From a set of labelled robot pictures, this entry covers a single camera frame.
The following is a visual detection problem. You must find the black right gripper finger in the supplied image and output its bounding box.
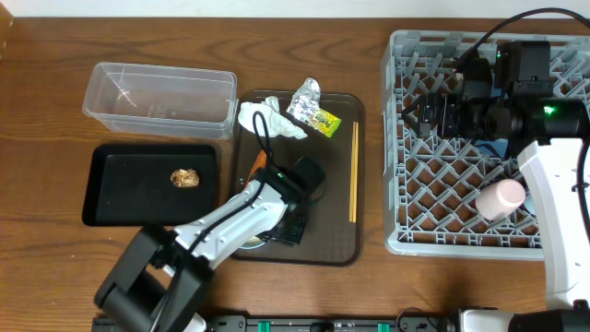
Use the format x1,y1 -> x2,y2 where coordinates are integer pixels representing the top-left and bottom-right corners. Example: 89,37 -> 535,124
406,119 -> 427,138
401,95 -> 427,125

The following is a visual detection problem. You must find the dark blue plate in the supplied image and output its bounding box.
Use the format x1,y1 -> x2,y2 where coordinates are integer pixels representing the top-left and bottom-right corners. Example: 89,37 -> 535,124
470,89 -> 510,160

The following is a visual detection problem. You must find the pink cup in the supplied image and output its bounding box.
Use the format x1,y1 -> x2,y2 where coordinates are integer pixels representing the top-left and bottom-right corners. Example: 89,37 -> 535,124
475,179 -> 525,220

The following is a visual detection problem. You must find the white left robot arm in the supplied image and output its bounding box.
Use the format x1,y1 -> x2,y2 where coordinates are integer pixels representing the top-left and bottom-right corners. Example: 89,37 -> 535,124
94,157 -> 325,332

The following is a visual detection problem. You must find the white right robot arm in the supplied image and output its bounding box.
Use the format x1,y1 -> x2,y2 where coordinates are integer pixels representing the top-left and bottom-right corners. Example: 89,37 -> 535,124
401,41 -> 589,331

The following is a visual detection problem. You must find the grey dishwasher rack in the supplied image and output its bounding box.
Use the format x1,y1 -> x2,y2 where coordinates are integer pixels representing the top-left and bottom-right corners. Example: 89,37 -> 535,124
382,30 -> 589,261

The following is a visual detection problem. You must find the light blue rice bowl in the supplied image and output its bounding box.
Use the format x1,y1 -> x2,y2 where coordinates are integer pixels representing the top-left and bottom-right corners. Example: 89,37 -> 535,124
218,186 -> 286,253

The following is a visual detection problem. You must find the brown serving tray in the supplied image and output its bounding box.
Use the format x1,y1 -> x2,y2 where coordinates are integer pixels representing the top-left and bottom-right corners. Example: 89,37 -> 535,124
232,93 -> 364,267

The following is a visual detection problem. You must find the wooden chopstick right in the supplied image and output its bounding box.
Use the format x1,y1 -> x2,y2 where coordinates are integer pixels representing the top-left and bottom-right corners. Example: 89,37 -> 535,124
351,122 -> 359,223

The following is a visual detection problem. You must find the wooden chopstick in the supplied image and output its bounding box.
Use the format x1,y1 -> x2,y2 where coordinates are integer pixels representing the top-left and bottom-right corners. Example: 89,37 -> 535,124
349,122 -> 358,223
351,122 -> 359,223

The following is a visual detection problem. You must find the wooden chopstick left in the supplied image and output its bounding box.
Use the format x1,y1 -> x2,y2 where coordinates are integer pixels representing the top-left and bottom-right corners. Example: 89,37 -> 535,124
349,122 -> 358,223

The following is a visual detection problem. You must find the orange carrot piece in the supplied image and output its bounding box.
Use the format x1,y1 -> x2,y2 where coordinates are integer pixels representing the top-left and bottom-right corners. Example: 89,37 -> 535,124
244,150 -> 267,186

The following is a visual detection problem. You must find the yellow snack wrapper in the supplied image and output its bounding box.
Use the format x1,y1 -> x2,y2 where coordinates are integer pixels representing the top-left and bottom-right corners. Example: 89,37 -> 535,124
310,108 -> 341,137

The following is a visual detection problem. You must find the crumpled white napkin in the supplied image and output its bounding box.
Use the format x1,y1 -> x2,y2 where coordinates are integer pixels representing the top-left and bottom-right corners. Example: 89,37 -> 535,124
238,96 -> 308,139

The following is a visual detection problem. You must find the crumpled aluminium foil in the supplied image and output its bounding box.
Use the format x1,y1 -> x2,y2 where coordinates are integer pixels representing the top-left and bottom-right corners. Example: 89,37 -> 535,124
287,77 -> 321,122

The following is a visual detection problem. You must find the brown food scrap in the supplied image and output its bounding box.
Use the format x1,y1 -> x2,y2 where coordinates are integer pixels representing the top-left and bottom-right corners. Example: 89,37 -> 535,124
171,169 -> 200,188

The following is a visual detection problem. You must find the clear plastic bin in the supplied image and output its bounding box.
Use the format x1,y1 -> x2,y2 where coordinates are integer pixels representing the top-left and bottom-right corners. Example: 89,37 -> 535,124
82,62 -> 239,140

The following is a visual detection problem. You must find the black tray bin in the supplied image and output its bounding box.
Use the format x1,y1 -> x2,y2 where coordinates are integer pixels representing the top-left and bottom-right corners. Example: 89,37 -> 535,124
82,144 -> 217,227

